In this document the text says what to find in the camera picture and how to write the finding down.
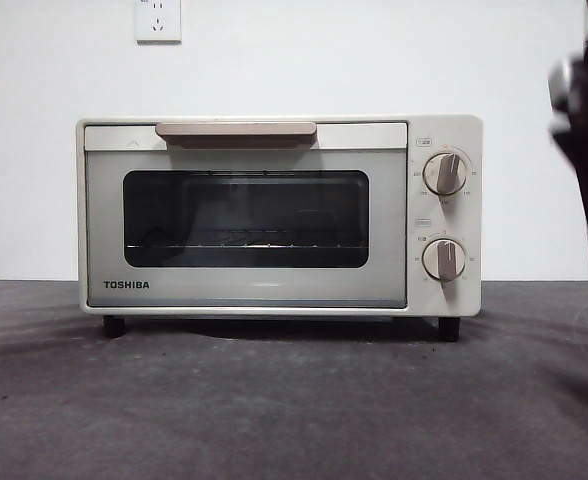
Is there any glass oven door with handle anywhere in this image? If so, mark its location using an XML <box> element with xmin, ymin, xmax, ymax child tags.
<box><xmin>82</xmin><ymin>121</ymin><xmax>409</xmax><ymax>309</ymax></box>

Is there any cream Toshiba toaster oven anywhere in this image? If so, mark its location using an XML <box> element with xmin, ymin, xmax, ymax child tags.
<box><xmin>75</xmin><ymin>113</ymin><xmax>485</xmax><ymax>344</ymax></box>

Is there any cream timer knob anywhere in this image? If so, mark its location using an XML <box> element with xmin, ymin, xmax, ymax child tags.
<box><xmin>421</xmin><ymin>238</ymin><xmax>469</xmax><ymax>282</ymax></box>

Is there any cream temperature knob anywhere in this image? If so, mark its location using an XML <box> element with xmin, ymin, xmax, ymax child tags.
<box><xmin>422</xmin><ymin>152</ymin><xmax>470</xmax><ymax>197</ymax></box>

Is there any metal wire oven rack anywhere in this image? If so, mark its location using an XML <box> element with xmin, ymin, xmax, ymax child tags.
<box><xmin>125</xmin><ymin>227</ymin><xmax>368</xmax><ymax>251</ymax></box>

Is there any white wall socket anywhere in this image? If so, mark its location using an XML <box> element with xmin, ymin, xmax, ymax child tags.
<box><xmin>134</xmin><ymin>0</ymin><xmax>182</xmax><ymax>44</ymax></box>

